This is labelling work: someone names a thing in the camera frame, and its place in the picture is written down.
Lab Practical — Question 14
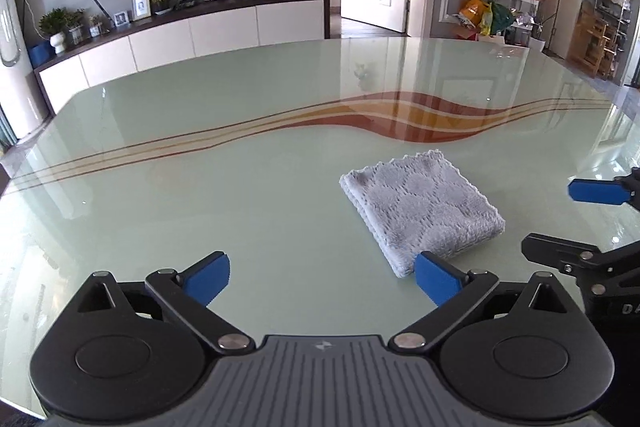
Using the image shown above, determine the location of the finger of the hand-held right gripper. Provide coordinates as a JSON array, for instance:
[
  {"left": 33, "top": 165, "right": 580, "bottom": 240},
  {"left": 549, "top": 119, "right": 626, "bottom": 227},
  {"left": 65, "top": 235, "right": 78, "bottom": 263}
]
[
  {"left": 567, "top": 172, "right": 640, "bottom": 210},
  {"left": 521, "top": 233, "right": 640, "bottom": 276}
]

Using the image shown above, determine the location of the orange snack bag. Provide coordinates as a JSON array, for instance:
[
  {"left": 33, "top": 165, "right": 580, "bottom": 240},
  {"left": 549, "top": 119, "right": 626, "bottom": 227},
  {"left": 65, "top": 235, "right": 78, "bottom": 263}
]
[{"left": 457, "top": 0, "right": 493, "bottom": 32}]

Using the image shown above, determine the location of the small potted plant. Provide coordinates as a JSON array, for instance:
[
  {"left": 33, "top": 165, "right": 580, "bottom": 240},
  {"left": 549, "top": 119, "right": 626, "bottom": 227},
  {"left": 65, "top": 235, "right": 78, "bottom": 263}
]
[{"left": 67, "top": 9, "right": 86, "bottom": 45}]

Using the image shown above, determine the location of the white tower air conditioner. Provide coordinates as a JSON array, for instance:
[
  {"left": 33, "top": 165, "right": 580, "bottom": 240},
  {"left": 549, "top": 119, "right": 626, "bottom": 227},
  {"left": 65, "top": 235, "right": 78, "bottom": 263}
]
[{"left": 0, "top": 0, "right": 56, "bottom": 142}]

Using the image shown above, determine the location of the potted plant in white pot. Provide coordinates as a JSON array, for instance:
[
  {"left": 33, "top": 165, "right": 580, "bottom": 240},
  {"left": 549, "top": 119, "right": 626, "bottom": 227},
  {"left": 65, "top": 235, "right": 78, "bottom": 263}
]
[{"left": 39, "top": 8, "right": 71, "bottom": 55}]

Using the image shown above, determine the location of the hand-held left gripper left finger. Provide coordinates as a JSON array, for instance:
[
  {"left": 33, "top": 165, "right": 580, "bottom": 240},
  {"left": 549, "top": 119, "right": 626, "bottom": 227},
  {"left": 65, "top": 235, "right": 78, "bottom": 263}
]
[{"left": 75, "top": 251, "right": 257, "bottom": 355}]

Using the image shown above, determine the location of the green plastic bag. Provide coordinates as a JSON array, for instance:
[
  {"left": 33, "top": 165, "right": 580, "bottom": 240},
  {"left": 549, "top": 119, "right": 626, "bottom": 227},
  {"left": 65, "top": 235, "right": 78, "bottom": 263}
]
[{"left": 487, "top": 0, "right": 516, "bottom": 35}]

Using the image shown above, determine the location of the white television cabinet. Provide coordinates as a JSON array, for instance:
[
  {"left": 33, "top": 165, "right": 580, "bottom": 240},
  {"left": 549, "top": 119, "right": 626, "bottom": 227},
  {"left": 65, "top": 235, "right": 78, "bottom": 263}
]
[{"left": 34, "top": 0, "right": 332, "bottom": 118}]

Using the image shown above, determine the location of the wooden folding rack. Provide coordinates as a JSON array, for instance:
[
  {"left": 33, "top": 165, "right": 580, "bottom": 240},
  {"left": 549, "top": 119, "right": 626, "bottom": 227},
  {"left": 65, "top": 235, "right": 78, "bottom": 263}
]
[{"left": 572, "top": 0, "right": 631, "bottom": 80}]

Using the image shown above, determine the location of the grey and pink towel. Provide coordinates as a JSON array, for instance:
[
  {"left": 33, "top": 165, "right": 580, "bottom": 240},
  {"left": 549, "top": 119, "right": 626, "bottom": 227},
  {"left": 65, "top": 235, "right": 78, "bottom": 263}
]
[{"left": 340, "top": 148, "right": 506, "bottom": 279}]

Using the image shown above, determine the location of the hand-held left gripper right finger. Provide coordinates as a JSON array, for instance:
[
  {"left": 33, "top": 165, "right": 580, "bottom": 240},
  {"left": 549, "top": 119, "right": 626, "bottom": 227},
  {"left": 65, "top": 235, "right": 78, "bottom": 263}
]
[{"left": 390, "top": 251, "right": 576, "bottom": 355}]

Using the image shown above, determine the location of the blue container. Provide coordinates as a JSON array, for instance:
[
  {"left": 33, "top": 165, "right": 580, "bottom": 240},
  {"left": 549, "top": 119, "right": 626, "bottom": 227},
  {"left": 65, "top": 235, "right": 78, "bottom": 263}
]
[{"left": 27, "top": 42, "right": 53, "bottom": 64}]

